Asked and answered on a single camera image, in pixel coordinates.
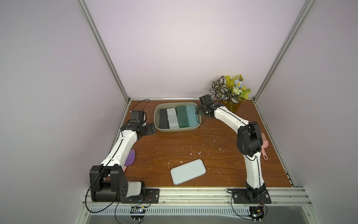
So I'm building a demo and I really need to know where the dark green pencil case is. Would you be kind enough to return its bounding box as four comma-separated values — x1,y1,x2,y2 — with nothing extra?
176,105,189,128

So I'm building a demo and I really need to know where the grey-green plastic storage box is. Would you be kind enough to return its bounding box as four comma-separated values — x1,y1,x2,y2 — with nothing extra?
154,102,201,132

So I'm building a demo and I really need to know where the pink comb brush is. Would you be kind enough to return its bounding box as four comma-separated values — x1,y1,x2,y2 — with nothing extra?
261,133,269,160

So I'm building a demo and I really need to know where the right electronics board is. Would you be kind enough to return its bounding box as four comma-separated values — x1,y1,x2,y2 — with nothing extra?
249,206,265,222

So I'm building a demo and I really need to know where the aluminium front rail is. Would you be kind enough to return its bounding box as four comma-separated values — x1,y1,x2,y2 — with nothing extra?
82,187,312,207

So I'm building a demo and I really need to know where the teal blue pencil case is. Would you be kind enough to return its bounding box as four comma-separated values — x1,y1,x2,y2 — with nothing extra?
186,105,199,127

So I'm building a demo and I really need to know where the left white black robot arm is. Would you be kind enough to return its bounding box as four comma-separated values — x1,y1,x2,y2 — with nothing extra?
89,110,156,203

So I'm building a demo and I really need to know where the flower plant in glass vase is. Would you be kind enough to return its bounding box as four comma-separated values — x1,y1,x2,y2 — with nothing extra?
209,75,251,113

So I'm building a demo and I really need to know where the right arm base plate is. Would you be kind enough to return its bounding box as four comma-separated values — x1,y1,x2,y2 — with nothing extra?
228,189,272,204

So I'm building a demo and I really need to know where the translucent white pencil case front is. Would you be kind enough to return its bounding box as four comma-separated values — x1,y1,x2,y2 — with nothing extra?
167,108,179,129

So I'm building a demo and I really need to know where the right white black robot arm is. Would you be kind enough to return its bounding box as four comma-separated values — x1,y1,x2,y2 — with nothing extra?
196,94,267,203

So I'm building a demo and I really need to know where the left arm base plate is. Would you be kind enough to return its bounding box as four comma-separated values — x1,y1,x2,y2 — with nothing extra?
128,188,160,204

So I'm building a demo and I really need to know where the electronics board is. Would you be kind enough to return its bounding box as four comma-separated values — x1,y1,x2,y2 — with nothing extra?
130,206,147,224
249,206,265,222

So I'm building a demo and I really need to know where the purple pink spatula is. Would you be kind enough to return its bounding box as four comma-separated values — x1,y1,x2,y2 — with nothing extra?
123,149,136,172

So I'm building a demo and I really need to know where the left electronics board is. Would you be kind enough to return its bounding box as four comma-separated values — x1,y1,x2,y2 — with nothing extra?
130,206,147,224

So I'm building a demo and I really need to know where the dark grey pencil case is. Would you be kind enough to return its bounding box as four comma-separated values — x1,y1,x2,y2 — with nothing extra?
158,109,169,129

